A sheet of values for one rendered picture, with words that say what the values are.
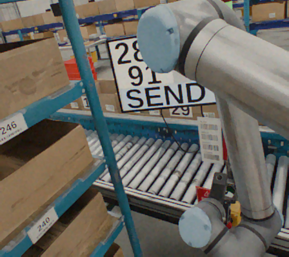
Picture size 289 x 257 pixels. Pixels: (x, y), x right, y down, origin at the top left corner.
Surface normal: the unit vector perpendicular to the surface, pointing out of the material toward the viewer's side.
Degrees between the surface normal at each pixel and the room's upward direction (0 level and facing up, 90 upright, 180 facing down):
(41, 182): 91
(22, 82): 91
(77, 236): 91
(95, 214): 90
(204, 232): 57
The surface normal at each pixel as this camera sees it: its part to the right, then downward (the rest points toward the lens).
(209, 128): -0.49, 0.44
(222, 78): -0.71, 0.33
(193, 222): -0.57, -0.12
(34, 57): 0.86, 0.06
